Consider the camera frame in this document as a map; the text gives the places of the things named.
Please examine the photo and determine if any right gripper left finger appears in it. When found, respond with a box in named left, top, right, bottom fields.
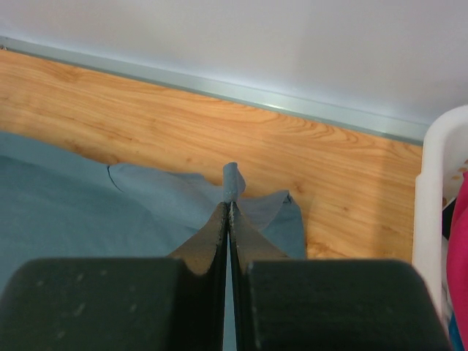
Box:
left=1, top=203, right=228, bottom=350

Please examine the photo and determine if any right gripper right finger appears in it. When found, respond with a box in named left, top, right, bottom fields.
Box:
left=230, top=203, right=450, bottom=350

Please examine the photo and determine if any grey blue t shirt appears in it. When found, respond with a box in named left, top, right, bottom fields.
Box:
left=0, top=131, right=306, bottom=260

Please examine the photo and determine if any blue garment in basket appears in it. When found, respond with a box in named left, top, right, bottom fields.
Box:
left=448, top=314, right=465, bottom=351

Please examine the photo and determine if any magenta t shirt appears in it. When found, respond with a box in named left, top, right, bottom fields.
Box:
left=444, top=171, right=468, bottom=319

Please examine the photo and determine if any white plastic laundry basket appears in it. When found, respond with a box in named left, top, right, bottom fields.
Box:
left=412, top=105, right=467, bottom=326

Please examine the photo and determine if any rear aluminium table rail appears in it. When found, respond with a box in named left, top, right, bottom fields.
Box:
left=1, top=37, right=429, bottom=145

